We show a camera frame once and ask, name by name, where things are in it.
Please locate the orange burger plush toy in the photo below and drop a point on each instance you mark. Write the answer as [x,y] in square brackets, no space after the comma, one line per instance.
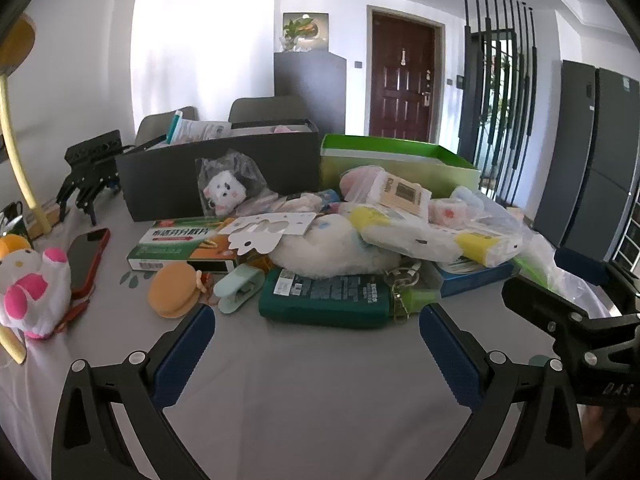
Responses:
[172,292]

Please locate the framed flower picture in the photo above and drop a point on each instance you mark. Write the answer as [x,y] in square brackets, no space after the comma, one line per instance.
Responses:
[305,32]

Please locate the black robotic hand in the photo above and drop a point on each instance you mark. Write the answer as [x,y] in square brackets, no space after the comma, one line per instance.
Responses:
[92,170]

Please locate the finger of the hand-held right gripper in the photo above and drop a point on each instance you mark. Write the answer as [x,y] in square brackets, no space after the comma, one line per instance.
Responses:
[580,265]
[530,297]

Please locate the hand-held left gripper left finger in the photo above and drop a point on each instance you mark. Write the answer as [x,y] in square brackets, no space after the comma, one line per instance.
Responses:
[185,350]

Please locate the white paper card tag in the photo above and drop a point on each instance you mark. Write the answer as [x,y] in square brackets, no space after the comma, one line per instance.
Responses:
[265,232]

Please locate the grey dining chair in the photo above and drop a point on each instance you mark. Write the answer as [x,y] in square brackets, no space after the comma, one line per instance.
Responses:
[270,107]
[165,125]

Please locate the yellow curved pole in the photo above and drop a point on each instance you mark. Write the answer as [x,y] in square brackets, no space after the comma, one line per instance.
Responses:
[20,170]

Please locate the light green box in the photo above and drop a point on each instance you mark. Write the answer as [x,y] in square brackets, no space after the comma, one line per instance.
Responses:
[425,300]

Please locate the mint green clip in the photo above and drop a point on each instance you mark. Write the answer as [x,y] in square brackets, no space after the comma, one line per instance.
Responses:
[237,290]

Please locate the clear plastic bag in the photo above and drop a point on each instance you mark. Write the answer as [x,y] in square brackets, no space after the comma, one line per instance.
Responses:
[550,260]

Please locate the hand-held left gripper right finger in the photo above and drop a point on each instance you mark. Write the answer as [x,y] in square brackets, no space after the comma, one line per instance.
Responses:
[450,355]

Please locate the black slat partition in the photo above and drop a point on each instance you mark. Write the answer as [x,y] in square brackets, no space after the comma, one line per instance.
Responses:
[500,110]

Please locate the black storage box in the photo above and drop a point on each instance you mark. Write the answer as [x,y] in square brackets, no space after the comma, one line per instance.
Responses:
[200,180]

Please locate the dark grey cabinet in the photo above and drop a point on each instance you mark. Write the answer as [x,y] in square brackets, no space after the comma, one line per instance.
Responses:
[310,90]

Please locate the green cardboard box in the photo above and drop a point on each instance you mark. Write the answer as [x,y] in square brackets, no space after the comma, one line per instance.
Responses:
[390,165]

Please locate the bagged white plush toy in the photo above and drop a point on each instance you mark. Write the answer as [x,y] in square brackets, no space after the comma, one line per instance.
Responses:
[225,190]

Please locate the brown entrance door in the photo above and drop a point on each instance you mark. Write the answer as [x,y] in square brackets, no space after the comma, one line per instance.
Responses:
[402,80]

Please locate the person's right hand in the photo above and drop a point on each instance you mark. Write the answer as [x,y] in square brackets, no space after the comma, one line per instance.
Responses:
[602,425]

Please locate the bagged pink item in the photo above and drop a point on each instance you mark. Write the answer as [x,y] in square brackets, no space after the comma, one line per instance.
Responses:
[357,182]

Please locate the blue box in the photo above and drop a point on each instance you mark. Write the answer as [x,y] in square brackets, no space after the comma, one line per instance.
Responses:
[475,280]

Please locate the green orange medicine box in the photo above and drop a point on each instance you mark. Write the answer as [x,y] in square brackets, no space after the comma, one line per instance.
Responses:
[170,245]

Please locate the grey desktop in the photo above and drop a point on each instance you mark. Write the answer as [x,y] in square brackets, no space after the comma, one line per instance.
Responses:
[300,385]

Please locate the pink snack packet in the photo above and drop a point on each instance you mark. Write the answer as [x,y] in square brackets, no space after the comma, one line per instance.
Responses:
[290,205]

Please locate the large white plush toy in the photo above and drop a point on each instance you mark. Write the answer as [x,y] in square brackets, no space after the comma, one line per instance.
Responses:
[330,250]

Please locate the small brown cardboard box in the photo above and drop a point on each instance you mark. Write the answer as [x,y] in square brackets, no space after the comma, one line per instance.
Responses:
[42,220]

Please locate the dark green box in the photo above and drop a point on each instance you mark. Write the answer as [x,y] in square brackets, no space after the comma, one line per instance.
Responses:
[325,300]

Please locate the beige labelled packet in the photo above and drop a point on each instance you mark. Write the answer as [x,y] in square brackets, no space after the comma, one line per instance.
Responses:
[400,195]

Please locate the white teal wipes pack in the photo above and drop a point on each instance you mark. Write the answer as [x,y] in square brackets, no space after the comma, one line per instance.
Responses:
[197,130]

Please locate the black wall panel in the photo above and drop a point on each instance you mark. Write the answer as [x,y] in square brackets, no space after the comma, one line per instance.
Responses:
[455,81]

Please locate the white pink plush toy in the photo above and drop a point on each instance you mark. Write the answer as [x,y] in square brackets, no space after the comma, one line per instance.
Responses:
[35,295]

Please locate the red smartphone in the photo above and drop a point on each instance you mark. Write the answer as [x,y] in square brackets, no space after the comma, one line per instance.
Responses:
[87,260]

